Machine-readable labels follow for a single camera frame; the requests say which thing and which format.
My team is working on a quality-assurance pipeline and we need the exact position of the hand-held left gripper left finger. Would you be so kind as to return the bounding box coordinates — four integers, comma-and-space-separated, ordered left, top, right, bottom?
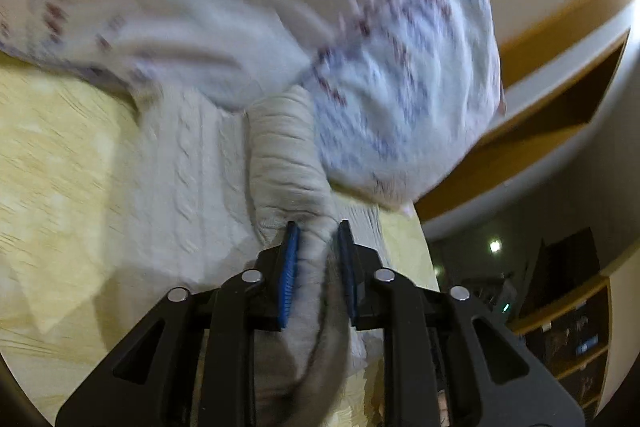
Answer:
55, 221, 303, 427

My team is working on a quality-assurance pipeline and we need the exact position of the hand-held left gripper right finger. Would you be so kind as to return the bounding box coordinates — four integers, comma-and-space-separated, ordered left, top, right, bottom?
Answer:
336, 219, 586, 427

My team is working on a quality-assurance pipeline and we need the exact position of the cream cable knit sweater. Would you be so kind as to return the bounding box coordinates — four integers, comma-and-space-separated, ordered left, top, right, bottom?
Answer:
131, 84, 387, 427

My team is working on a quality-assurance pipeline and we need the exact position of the pale blue floral pillow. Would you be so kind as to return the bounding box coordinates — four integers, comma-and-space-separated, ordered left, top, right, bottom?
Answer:
299, 0, 508, 214

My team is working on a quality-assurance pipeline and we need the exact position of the dark cabinet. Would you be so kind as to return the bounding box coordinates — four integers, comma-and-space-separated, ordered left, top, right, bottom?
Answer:
520, 227, 609, 319

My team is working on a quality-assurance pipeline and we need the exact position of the wooden headboard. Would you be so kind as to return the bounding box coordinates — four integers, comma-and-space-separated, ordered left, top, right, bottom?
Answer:
414, 0, 640, 239

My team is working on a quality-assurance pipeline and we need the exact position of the yellow patterned bedsheet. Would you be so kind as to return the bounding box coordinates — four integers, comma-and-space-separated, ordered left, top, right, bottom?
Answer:
0, 52, 442, 427

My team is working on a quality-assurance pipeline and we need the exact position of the wooden wall shelf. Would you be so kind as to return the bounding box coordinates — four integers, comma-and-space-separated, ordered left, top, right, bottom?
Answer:
509, 274, 615, 410

